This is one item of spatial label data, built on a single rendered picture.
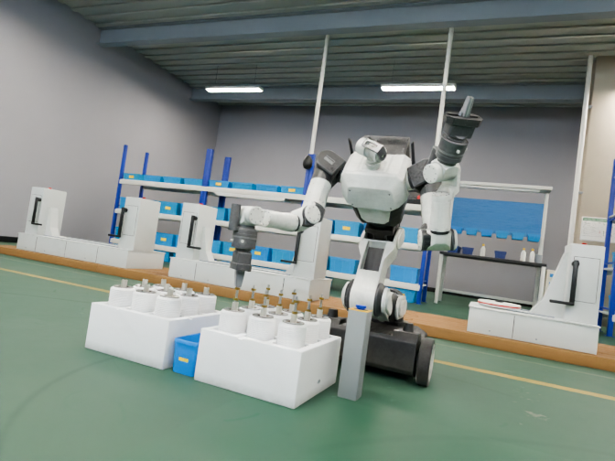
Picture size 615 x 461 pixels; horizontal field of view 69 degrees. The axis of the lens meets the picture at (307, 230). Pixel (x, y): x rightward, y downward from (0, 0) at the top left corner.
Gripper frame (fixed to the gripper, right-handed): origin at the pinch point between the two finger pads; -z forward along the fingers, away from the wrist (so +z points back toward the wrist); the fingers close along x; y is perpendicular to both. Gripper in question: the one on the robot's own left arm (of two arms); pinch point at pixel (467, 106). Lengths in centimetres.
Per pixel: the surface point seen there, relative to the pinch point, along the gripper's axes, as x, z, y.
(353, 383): 25, 90, -36
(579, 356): -161, 163, 32
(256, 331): 59, 76, -24
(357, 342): 24, 79, -27
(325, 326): 32, 84, -15
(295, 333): 48, 71, -29
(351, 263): -120, 349, 340
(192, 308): 82, 95, 4
